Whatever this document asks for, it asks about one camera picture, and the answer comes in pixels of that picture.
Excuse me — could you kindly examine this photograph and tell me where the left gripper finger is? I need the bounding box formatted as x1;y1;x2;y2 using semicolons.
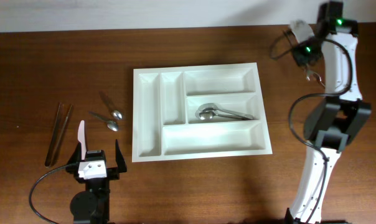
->
115;139;127;173
67;142;82;164

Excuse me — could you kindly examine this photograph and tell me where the metal fork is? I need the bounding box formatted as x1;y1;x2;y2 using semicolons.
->
304;68;326;88

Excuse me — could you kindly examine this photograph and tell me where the large metal spoon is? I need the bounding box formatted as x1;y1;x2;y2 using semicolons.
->
195;111;254;120
195;103;255;119

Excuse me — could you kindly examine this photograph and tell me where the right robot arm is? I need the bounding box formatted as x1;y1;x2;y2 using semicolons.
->
284;1;372;223

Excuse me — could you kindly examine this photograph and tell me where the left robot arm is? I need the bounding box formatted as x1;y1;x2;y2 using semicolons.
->
66;141;127;223

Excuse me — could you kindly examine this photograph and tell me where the white plastic knife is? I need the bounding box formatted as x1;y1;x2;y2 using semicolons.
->
78;120;87;160

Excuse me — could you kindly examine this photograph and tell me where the small teaspoon lower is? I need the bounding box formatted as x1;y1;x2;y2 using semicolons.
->
88;111;119;131

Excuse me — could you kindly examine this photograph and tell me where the small teaspoon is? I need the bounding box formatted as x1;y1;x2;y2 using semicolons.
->
88;111;119;131
99;91;123;120

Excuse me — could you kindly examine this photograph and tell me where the small teaspoon upper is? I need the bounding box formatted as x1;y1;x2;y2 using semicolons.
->
99;91;123;120

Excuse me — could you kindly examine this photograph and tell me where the white cutlery tray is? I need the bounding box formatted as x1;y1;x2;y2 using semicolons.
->
132;63;272;162

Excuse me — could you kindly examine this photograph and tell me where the left black cable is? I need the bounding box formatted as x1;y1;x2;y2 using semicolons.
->
28;164;71;224

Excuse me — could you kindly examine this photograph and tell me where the black cable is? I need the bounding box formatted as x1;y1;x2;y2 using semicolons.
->
28;164;71;224
268;29;354;224

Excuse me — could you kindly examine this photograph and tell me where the right black cable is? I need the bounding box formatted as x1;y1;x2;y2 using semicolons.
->
268;29;354;224

